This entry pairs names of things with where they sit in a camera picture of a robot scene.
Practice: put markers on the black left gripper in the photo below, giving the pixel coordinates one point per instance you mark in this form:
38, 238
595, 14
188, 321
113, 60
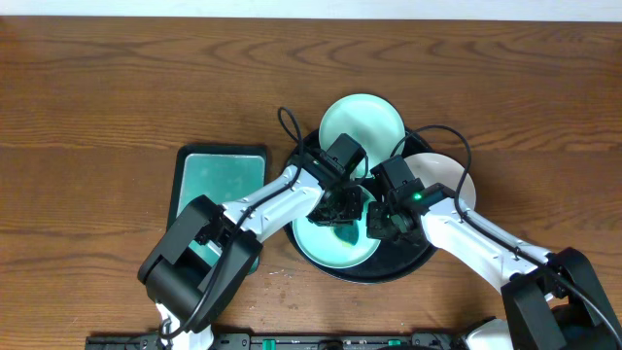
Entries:
335, 208

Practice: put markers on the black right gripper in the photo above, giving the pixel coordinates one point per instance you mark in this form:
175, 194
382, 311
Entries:
384, 223

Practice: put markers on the mint green plate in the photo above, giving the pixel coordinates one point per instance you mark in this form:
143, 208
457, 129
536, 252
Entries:
320, 245
371, 120

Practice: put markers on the white plate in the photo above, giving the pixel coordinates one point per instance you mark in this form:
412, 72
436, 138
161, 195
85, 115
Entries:
433, 168

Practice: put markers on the green yellow sponge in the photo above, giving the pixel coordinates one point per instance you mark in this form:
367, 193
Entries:
348, 236

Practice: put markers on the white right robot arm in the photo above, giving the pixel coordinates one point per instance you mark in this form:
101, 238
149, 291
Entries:
551, 300

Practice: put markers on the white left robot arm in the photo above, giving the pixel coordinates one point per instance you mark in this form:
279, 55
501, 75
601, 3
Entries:
198, 265

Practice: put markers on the round black tray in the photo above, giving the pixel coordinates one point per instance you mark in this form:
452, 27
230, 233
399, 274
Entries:
392, 259

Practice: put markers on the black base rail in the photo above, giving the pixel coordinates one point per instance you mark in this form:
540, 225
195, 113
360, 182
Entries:
245, 341

